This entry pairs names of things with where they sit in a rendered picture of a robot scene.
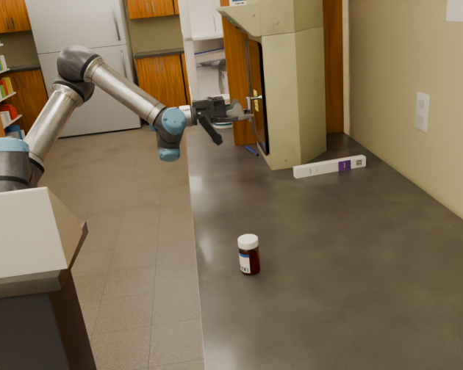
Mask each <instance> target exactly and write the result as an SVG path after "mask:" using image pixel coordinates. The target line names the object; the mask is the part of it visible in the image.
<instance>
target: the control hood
mask: <svg viewBox="0 0 463 370"><path fill-rule="evenodd" d="M216 10H217V11H218V12H219V13H220V14H221V15H222V16H226V17H229V18H230V19H232V20H233V21H234V22H235V23H236V24H237V25H238V26H239V27H240V28H242V29H243V30H244V31H245V32H246V34H247V35H251V36H254V37H260V36H261V35H262V32H261V21H260V11H259V4H247V5H240V6H233V7H230V6H227V7H217V8H216Z"/></svg>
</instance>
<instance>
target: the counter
mask: <svg viewBox="0 0 463 370"><path fill-rule="evenodd" d="M197 122H198V125H197V126H194V125H193V126H191V127H185V135H186V143H187V160H188V170H189V179H190V196H191V205H192V213H193V230H194V239H195V256H196V266H197V275H198V291H199V300H200V309H201V326H202V336H203V345H204V361H205V370H463V219H462V218H461V217H459V216H457V215H456V214H454V213H453V212H452V211H451V210H450V209H448V208H446V207H445V206H444V205H442V204H441V203H440V202H439V201H437V200H436V199H434V198H433V197H432V196H430V195H429V194H428V193H426V192H425V191H423V190H422V189H421V188H420V187H418V186H417V185H415V184H414V183H412V182H411V181H410V180H409V179H408V178H406V177H404V176H403V175H401V174H400V173H399V172H398V171H397V170H395V169H394V168H392V167H391V166H389V165H388V164H387V163H386V162H384V161H383V160H381V159H380V158H379V157H377V156H376V155H375V154H373V153H372V152H370V151H369V150H368V149H367V148H365V147H364V146H362V145H361V144H359V143H358V142H357V141H356V140H354V139H353V138H351V137H350V136H348V135H347V134H346V133H345V132H337V133H331V134H326V151H325V152H324V153H322V154H320V155H319V156H317V157H315V158H314V159H313V160H311V161H309V162H307V163H306V164H311V163H315V162H324V161H328V160H332V159H341V158H345V157H350V156H358V155H363V156H366V166H365V167H357V168H353V169H349V170H341V171H336V172H332V173H324V174H320V175H312V176H308V177H303V178H295V177H294V176H293V167H292V168H286V169H280V170H271V169H270V167H269V166H268V163H267V162H266V161H265V158H264V157H263V155H262V154H261V152H260V150H259V149H258V147H257V144H256V143H251V144H245V145H234V137H233V129H232V128H215V127H214V126H213V123H210V124H211V125H212V127H213V128H214V130H216V131H217V133H218V134H220V135H221V136H222V140H223V143H222V144H220V145H217V144H215V143H214V142H213V141H212V138H211V136H210V135H209V134H208V133H207V132H206V130H205V129H204V128H203V126H202V125H201V124H200V123H199V121H198V119H197ZM246 145H247V146H248V147H250V148H251V149H253V150H254V151H256V152H257V153H258V154H259V156H256V155H255V154H253V153H252V152H251V151H250V150H249V149H247V148H246V147H245V146H246ZM245 234H253V235H255V236H257V237H258V243H259V244H258V245H259V260H260V268H261V270H260V272H259V273H257V274H256V275H244V274H243V273H242V272H241V269H240V257H239V248H238V238H239V237H240V236H242V235H245Z"/></svg>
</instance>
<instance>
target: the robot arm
mask: <svg viewBox="0 0 463 370"><path fill-rule="evenodd" d="M57 71H58V76H57V78H56V79H55V80H54V83H53V84H52V86H51V93H52V95H51V97H50V99H49V100H48V101H47V103H46V105H45V106H44V107H43V110H42V111H41V113H40V114H39V116H38V117H37V119H36V121H35V122H34V124H33V126H32V127H31V128H30V130H29V132H28V134H27V135H26V137H25V138H24V140H21V139H16V138H9V137H0V192H11V191H17V190H22V189H34V188H38V184H37V183H38V181H39V180H40V178H41V176H42V175H43V173H44V171H45V167H44V166H43V163H44V161H45V160H46V158H47V156H48V154H49V153H50V151H51V149H52V148H53V146H54V144H55V142H56V141H57V139H58V137H59V135H60V134H61V132H62V130H63V129H64V127H65V125H66V123H67V122H68V120H69V118H70V116H71V115H72V113H73V111H74V110H75V108H76V107H81V106H82V105H83V103H84V102H87V101H88V100H90V98H91V97H92V95H93V92H94V89H95V85H96V86H97V87H99V88H101V89H102V90H103V91H104V92H106V93H108V94H109V95H111V96H112V97H113V98H114V99H116V100H117V101H119V102H120V103H122V104H123V105H124V106H126V107H127V108H129V109H130V110H132V111H133V112H134V113H135V114H137V115H139V116H140V117H141V118H142V119H144V120H145V121H147V122H148V123H149V126H150V129H151V131H155V132H156V134H157V148H158V150H157V152H158V154H159V159H160V160H162V161H164V162H174V161H176V160H177V159H179V157H180V147H179V144H180V142H181V139H182V135H183V131H184V129H185V127H191V126H193V125H194V126H197V125H198V122H197V119H198V121H199V123H200V124H201V125H202V126H203V128H204V129H205V130H206V132H207V133H208V134H209V135H210V136H211V138H212V141H213V142H214V143H215V144H217V145H220V144H222V143H223V140H222V136H221V135H220V134H218V133H217V131H216V130H214V128H213V127H212V125H211V124H210V123H228V122H234V121H239V120H247V119H249V118H251V117H253V116H254V114H251V115H245V114H246V113H247V109H243V108H242V106H241V104H239V102H238V100H237V99H236V98H235V99H233V100H232V102H231V105H230V106H227V107H226V104H225V100H224V98H223V96H216V97H207V99H206V100H200V101H196V100H192V106H190V105H187V106H176V107H169V108H167V107H166V106H165V105H163V104H161V103H160V102H159V101H158V100H156V99H155V98H153V97H152V96H150V95H149V94H148V93H146V92H145V91H144V90H142V89H140V88H139V87H138V86H137V85H135V84H134V83H132V82H131V81H130V80H128V79H127V78H125V77H124V76H122V75H121V74H119V72H117V71H116V70H114V69H113V68H111V67H110V66H109V65H107V64H106V63H104V58H103V57H101V56H100V55H99V54H97V53H96V52H94V51H92V50H90V49H89V48H86V47H84V46H78V45H73V46H68V47H66V48H64V49H63V50H61V52H60V53H59V55H58V57H57ZM199 112H200V113H201V114H198V113H199Z"/></svg>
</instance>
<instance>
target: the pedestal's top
mask: <svg viewBox="0 0 463 370"><path fill-rule="evenodd" d="M80 223H81V226H82V236H81V238H80V240H79V243H78V245H77V247H76V250H75V253H74V254H73V258H72V259H71V262H70V264H69V267H68V268H67V269H59V270H53V271H47V272H38V273H32V274H27V275H17V276H12V277H2V278H0V297H11V296H18V295H24V294H35V293H41V292H47V291H59V290H62V287H63V285H64V283H65V281H66V279H67V277H68V275H69V272H70V270H71V268H72V266H73V264H74V261H75V260H76V257H77V256H78V254H79V251H80V249H81V247H82V245H83V243H84V241H85V239H86V236H87V234H88V229H87V223H86V221H83V222H80Z"/></svg>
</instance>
